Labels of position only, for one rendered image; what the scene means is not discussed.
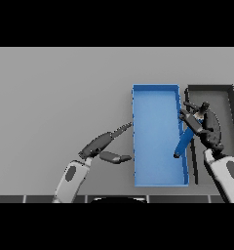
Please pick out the blue bin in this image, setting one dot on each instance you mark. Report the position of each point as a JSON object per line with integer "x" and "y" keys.
{"x": 157, "y": 136}

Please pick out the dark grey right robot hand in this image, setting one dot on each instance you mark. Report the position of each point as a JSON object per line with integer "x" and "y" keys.
{"x": 210, "y": 129}

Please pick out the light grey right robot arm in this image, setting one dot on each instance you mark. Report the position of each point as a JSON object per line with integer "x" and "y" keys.
{"x": 225, "y": 175}

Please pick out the dark grey bin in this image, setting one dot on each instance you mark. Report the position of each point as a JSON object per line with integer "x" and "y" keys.
{"x": 219, "y": 107}

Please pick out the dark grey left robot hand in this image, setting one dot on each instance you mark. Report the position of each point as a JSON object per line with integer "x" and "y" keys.
{"x": 98, "y": 145}

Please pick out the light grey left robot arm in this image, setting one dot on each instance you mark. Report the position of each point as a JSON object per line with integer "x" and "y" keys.
{"x": 71, "y": 179}

